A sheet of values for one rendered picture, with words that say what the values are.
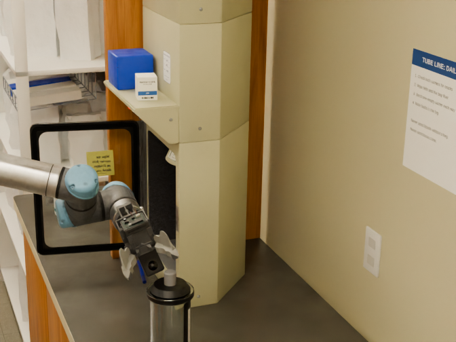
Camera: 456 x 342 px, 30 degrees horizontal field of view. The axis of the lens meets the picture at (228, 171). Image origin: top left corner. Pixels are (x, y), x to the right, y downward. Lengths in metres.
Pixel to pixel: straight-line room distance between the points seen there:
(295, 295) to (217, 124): 0.56
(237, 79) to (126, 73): 0.29
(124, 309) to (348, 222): 0.65
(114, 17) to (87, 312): 0.81
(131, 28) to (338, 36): 0.59
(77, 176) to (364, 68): 0.75
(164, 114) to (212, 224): 0.34
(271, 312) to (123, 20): 0.90
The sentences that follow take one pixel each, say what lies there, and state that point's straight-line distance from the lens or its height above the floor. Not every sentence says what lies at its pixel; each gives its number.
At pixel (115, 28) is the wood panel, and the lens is 2.42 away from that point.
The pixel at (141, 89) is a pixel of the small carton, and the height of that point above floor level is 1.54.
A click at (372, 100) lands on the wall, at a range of 2.12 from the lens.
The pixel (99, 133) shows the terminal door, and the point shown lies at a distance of 2.44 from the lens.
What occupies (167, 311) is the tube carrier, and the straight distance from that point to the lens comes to 1.92.
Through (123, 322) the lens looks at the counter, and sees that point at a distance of 2.28.
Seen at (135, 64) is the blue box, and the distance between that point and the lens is 2.27.
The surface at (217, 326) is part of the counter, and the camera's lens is 2.26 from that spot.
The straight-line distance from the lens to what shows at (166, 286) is 1.93.
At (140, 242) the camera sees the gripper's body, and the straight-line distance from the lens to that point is 1.95.
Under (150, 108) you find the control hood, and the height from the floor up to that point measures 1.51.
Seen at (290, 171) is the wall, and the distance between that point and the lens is 2.58.
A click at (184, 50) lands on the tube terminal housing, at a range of 2.10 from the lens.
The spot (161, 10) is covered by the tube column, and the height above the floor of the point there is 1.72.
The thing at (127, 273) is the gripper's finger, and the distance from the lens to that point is 1.89.
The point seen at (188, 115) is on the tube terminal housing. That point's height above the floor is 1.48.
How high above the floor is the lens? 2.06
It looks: 19 degrees down
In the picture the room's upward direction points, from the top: 1 degrees clockwise
